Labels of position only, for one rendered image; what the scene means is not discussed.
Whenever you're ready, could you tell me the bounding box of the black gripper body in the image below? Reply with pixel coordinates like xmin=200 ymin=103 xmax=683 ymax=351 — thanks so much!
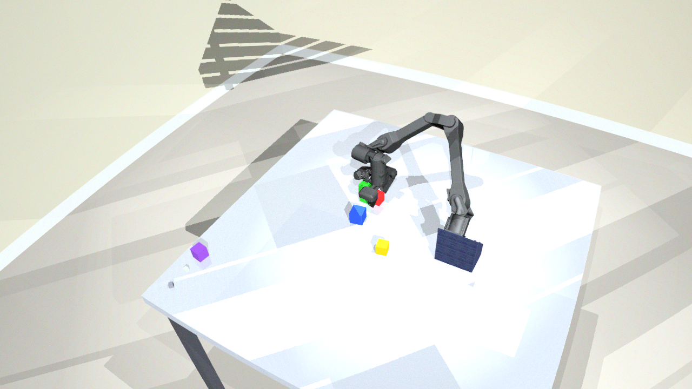
xmin=358 ymin=166 xmax=397 ymax=202

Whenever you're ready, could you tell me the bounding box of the yellow block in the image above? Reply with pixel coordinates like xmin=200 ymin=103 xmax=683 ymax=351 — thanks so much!
xmin=376 ymin=239 xmax=390 ymax=256

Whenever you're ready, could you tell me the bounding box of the red block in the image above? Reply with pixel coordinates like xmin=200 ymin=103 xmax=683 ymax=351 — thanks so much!
xmin=375 ymin=190 xmax=384 ymax=206

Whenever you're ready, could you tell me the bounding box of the purple cube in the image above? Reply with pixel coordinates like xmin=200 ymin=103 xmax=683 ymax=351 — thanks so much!
xmin=190 ymin=242 xmax=209 ymax=262

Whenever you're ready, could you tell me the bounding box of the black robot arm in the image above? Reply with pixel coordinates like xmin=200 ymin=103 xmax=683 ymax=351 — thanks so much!
xmin=351 ymin=112 xmax=474 ymax=237

